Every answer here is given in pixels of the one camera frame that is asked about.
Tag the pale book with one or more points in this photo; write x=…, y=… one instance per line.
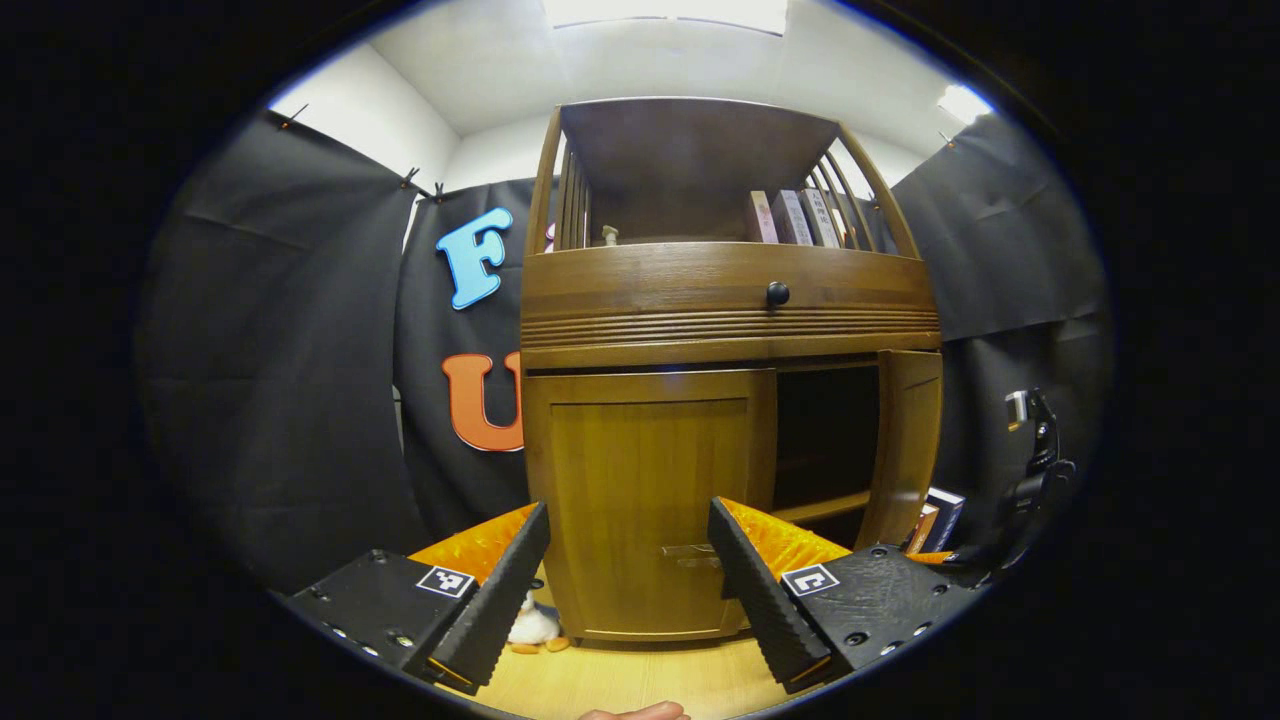
x=793, y=217

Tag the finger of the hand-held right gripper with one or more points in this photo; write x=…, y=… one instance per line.
x=930, y=556

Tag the wooden double-door shoe cabinet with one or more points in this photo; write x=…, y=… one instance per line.
x=690, y=160

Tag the white book with black lettering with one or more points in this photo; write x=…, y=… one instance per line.
x=820, y=217

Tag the wooden ribbed drawer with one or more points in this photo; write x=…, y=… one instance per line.
x=680, y=290

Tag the brown book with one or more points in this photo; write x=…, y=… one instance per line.
x=920, y=528

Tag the wooden inner shelf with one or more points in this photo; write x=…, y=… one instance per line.
x=825, y=505

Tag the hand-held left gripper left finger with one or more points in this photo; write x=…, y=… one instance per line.
x=495, y=600

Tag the black drawer knob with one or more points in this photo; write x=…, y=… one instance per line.
x=777, y=293

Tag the white plush toy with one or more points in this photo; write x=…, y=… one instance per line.
x=535, y=628

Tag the small ceiling light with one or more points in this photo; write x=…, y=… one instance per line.
x=964, y=103

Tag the black backdrop cloth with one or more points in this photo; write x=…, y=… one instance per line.
x=280, y=350

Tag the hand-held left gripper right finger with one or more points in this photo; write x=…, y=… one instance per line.
x=760, y=600

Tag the dark blue book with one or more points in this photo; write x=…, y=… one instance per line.
x=945, y=515

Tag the ceiling light panel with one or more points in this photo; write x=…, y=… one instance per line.
x=665, y=12

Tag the wooden cabinet door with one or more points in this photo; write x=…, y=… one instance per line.
x=905, y=440
x=640, y=480

